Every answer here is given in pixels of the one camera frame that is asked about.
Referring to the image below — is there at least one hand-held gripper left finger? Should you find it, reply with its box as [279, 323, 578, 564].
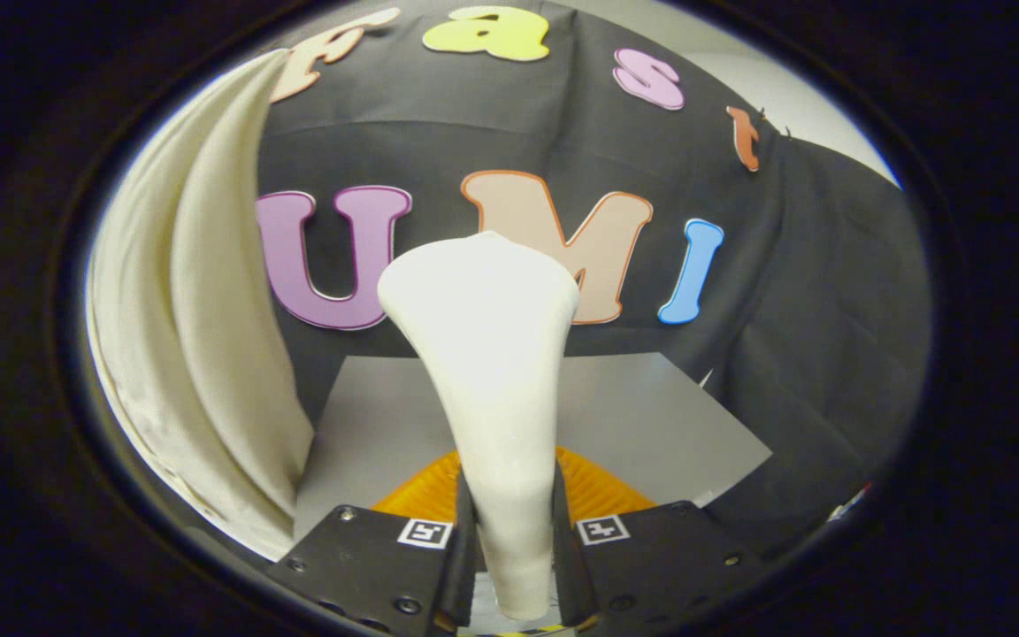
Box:
[266, 449, 479, 637]

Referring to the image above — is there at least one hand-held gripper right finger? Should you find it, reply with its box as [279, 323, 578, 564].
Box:
[552, 447, 771, 633]

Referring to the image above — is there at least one white garment steamer head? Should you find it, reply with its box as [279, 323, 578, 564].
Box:
[377, 232, 581, 620]

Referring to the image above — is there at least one cream button shirt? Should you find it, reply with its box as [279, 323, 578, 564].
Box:
[88, 49, 316, 563]

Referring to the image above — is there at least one grey beige cabinet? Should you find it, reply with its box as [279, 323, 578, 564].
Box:
[293, 352, 773, 541]

